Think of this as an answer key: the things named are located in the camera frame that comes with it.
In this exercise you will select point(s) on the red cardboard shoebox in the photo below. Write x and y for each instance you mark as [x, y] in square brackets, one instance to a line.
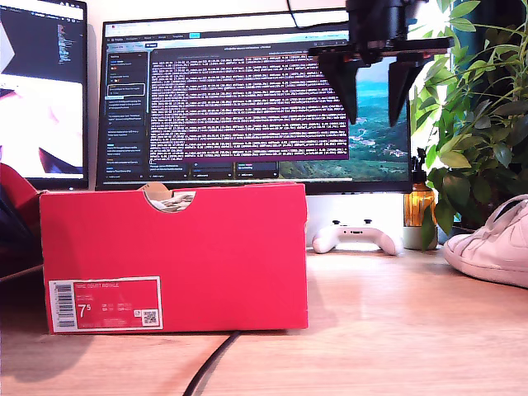
[185, 255]

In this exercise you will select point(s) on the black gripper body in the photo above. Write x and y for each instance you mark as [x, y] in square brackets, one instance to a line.
[377, 33]

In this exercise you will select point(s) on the white game controller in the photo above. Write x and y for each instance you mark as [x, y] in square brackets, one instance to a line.
[354, 238]

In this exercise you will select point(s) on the green leafy houseplant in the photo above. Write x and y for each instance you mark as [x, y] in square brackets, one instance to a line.
[474, 123]

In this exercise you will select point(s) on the white leather sneaker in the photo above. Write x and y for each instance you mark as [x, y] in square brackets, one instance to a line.
[495, 255]
[173, 203]

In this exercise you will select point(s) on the amber pump bottle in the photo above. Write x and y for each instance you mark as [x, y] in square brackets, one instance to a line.
[418, 206]

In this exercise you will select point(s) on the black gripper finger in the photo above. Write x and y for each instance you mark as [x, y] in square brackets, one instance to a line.
[402, 82]
[344, 82]

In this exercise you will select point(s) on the large black computer monitor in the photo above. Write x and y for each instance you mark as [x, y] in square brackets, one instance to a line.
[247, 103]

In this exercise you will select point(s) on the pale green pot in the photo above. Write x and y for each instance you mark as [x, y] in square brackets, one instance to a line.
[414, 239]

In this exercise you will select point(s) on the small black computer monitor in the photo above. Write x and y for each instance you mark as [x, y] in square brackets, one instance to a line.
[41, 49]

